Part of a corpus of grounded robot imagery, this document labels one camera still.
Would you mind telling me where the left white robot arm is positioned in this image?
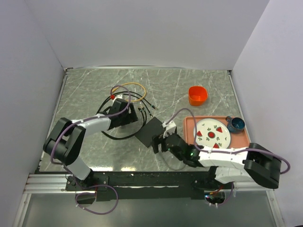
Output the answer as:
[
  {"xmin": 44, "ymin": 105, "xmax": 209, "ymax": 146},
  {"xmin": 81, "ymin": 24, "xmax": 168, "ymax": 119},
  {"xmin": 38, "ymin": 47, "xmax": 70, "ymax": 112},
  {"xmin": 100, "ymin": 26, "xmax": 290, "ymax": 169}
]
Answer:
[{"xmin": 43, "ymin": 98, "xmax": 138, "ymax": 190}]

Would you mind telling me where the white watermelon pattern plate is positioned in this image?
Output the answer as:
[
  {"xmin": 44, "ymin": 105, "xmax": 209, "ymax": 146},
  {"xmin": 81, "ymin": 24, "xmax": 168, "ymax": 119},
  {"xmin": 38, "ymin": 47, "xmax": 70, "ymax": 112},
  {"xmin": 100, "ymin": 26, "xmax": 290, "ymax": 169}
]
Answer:
[{"xmin": 194, "ymin": 118, "xmax": 231, "ymax": 148}]

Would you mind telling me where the blue ceramic mug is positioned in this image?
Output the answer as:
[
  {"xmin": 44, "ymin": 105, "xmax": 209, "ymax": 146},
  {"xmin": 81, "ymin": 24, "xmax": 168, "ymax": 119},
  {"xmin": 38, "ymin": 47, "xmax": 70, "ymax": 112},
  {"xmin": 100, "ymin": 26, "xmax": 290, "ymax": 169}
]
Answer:
[{"xmin": 225, "ymin": 116, "xmax": 245, "ymax": 134}]

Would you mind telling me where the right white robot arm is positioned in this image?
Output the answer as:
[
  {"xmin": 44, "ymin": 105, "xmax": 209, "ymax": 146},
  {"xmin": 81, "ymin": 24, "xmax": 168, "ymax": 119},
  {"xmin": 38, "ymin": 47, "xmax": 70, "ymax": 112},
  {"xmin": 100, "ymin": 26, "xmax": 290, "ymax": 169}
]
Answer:
[{"xmin": 151, "ymin": 133, "xmax": 282, "ymax": 189}]

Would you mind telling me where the pink plastic tray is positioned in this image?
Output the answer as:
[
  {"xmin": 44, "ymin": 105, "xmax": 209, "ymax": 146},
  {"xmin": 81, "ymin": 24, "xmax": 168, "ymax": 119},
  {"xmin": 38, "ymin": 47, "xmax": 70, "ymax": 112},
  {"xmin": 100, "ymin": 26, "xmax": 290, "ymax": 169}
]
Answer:
[{"xmin": 183, "ymin": 116, "xmax": 250, "ymax": 148}]

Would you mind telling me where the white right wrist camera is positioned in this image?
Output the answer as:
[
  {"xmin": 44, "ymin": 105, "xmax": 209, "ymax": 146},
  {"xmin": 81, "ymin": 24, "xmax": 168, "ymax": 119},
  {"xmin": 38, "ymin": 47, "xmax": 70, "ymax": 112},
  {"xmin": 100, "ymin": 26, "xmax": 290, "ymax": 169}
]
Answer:
[{"xmin": 162, "ymin": 121, "xmax": 177, "ymax": 138}]

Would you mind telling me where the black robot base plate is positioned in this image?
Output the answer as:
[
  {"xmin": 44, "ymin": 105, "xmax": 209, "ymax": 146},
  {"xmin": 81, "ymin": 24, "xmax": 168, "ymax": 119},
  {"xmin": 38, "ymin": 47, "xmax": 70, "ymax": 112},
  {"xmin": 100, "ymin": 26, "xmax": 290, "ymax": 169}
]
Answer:
[{"xmin": 65, "ymin": 168, "xmax": 232, "ymax": 201}]

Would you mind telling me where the yellow ethernet cable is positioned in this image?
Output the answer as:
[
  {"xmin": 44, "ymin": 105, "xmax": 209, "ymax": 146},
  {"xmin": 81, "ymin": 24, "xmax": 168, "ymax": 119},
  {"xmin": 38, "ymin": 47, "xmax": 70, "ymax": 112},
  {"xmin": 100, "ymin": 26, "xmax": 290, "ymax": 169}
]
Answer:
[{"xmin": 110, "ymin": 82, "xmax": 147, "ymax": 103}]

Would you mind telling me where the black cable with teal plugs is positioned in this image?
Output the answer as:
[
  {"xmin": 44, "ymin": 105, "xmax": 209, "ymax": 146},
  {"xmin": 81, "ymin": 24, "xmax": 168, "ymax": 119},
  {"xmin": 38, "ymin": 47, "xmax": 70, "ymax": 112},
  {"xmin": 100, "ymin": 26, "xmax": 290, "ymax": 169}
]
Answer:
[{"xmin": 98, "ymin": 91, "xmax": 158, "ymax": 140}]

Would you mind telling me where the orange plastic cup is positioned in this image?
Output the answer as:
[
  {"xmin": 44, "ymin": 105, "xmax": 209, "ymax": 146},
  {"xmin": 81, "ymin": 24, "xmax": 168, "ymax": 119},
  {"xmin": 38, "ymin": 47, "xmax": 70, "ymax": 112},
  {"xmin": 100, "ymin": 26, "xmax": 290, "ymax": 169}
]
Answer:
[{"xmin": 188, "ymin": 86, "xmax": 208, "ymax": 106}]

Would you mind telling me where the grey ethernet cable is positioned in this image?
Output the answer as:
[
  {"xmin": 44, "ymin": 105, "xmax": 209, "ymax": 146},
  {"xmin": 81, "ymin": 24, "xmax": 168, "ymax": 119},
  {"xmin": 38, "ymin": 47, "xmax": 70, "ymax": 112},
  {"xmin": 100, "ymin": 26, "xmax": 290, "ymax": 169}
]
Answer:
[{"xmin": 158, "ymin": 150, "xmax": 187, "ymax": 171}]

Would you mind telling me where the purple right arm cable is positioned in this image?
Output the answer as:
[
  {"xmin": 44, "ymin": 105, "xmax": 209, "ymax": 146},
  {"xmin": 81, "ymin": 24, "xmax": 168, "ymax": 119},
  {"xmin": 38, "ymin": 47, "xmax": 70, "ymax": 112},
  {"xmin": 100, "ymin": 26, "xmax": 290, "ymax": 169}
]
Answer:
[{"xmin": 165, "ymin": 108, "xmax": 291, "ymax": 206}]

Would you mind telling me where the black network switch box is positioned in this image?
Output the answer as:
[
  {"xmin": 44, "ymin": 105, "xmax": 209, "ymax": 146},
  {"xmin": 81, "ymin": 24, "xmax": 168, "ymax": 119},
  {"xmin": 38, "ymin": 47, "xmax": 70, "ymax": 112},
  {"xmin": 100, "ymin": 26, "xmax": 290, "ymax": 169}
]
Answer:
[{"xmin": 135, "ymin": 117, "xmax": 163, "ymax": 148}]

